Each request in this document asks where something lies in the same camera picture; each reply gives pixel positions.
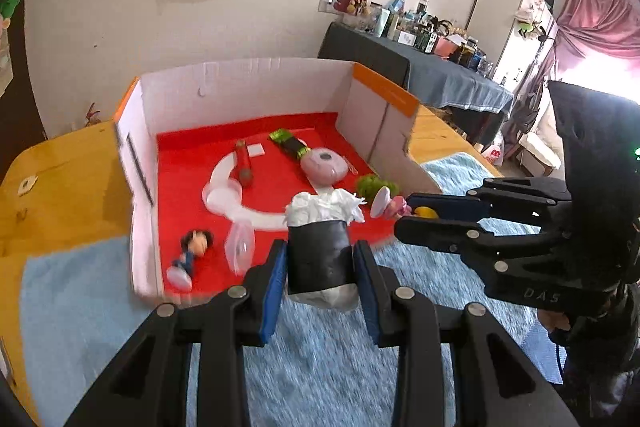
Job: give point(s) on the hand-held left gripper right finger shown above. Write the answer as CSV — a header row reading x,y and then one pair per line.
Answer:
x,y
367,292

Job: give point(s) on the square clear plastic box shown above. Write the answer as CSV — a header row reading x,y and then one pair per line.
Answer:
x,y
240,249

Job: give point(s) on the green plush dinosaur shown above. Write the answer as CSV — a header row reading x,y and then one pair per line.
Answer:
x,y
10,4

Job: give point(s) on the pink suction cup toy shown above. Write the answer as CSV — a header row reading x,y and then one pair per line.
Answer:
x,y
397,207

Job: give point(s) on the black roll with white plastic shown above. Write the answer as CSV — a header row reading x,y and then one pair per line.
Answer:
x,y
320,257

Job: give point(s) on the table with blue cloth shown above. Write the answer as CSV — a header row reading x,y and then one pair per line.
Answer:
x,y
440,82

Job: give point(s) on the dark brown door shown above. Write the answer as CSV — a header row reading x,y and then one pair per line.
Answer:
x,y
20,117

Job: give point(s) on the green knitted yarn bundle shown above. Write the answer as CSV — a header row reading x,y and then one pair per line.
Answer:
x,y
372,186

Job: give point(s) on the orange cardboard box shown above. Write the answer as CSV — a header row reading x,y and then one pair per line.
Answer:
x,y
145,167

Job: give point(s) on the person's right hand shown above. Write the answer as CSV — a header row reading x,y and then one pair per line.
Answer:
x,y
552,321

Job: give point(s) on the wooden stick with red wrap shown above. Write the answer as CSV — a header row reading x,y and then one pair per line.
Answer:
x,y
245,162

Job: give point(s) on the red printed paper sheet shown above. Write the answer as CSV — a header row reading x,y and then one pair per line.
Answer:
x,y
190,167

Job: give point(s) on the pink curtain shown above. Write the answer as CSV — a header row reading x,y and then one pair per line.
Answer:
x,y
595,22

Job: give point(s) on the round clear plastic lid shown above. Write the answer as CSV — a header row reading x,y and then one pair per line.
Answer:
x,y
222,197

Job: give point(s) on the pink round device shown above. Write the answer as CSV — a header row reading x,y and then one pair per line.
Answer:
x,y
325,164

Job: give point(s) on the green and black comb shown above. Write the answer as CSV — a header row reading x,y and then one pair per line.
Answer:
x,y
290,144

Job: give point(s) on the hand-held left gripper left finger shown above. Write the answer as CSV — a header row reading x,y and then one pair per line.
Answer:
x,y
272,287

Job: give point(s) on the black-haired doll figurine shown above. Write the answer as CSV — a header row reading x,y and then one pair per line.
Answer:
x,y
192,252

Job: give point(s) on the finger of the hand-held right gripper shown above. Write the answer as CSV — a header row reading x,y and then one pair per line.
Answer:
x,y
430,234
455,207

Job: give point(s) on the person's right forearm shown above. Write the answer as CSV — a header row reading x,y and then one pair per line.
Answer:
x,y
605,347

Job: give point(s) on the blue fluffy blanket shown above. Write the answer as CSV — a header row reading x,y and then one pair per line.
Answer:
x,y
325,382

